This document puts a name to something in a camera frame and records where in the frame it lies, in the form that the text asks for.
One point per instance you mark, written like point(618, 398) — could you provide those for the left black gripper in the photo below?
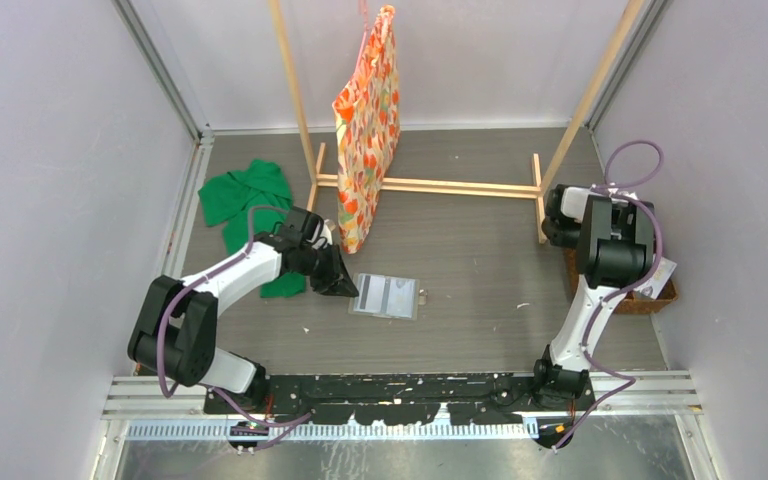
point(336, 281)

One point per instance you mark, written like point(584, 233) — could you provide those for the grey card holder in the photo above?
point(390, 297)

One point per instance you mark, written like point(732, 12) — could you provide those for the white credit card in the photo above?
point(657, 283)

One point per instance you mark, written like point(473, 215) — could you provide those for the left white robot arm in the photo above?
point(175, 334)

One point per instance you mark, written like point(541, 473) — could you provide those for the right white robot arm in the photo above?
point(614, 242)

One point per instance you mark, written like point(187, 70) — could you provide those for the brown wicker basket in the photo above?
point(629, 305)

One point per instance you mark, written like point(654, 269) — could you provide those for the wooden hanging rack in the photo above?
point(542, 179)

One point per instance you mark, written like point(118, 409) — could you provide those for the green cloth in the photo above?
point(250, 204)

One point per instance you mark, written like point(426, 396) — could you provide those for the orange patterned hanging cloth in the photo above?
point(368, 128)

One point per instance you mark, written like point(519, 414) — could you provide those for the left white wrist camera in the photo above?
point(324, 234)

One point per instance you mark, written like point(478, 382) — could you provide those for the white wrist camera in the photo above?
point(622, 197)
point(324, 234)

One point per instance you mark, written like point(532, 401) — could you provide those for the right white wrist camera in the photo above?
point(622, 197)

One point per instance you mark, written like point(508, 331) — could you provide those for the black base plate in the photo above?
point(399, 399)

